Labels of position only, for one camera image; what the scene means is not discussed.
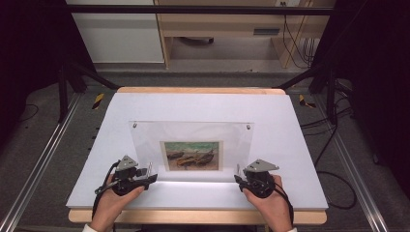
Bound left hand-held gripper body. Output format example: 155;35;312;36
94;155;151;197

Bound person's left hand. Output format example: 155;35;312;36
89;173;146;232

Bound aluminium floor rail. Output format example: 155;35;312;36
0;92;82;232
313;94;391;232

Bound white foam board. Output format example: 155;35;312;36
65;92;330;211

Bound light wooden desk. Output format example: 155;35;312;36
154;0;334;71

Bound right hand-held gripper cable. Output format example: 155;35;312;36
273;181;296;227

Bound yellow clamp right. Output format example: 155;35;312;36
298;94;317;109

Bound thin black floor cable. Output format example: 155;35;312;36
18;102;40;123

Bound hand-held gripper cable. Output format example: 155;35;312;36
273;181;296;227
91;161;120;220

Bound person's right hand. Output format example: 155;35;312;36
242;174;293;232

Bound left hand-held gripper cable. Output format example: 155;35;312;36
91;161;120;220

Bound yellow black tape strip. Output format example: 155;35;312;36
92;93;105;110

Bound white cabinet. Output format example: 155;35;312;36
65;0;165;65

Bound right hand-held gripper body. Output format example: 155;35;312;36
242;159;280;199

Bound black horizontal bar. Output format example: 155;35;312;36
64;4;335;16

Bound clear acrylic photo frame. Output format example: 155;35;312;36
128;120;255;184

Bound dark curtain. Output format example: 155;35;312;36
309;0;410;196
0;0;95;147

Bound black hanging cable bundle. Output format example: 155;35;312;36
302;37;316;66

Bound light wooden table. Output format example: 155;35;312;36
68;86;328;225

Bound grey drawer handle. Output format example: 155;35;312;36
252;27;281;36

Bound dark curved object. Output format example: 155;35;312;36
178;36;215;45

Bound long black floor cable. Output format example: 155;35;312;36
300;105;358;211

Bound painting print card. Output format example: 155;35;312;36
160;140;224;173

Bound black metal stand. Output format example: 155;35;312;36
57;60;121;124
276;60;340;126

